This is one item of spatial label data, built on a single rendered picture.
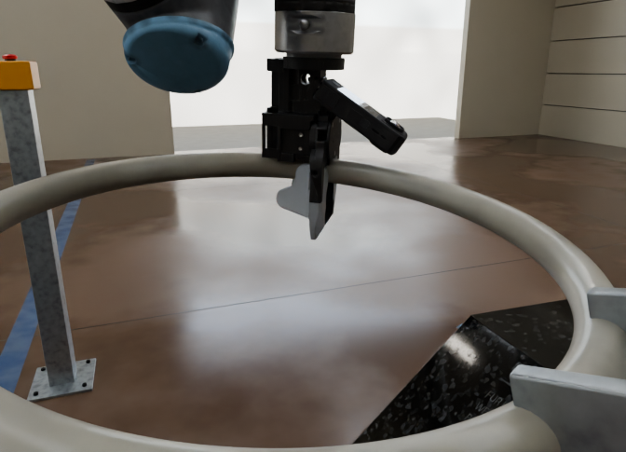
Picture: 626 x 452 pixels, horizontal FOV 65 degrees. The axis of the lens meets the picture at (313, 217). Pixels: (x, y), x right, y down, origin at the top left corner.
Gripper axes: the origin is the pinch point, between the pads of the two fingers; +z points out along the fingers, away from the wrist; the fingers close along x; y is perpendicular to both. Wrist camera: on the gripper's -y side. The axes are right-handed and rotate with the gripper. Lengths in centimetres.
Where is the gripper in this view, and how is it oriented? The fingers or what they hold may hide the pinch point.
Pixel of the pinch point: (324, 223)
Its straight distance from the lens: 62.7
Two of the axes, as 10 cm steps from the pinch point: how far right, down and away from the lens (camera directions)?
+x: -2.4, 3.2, -9.2
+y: -9.7, -1.1, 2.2
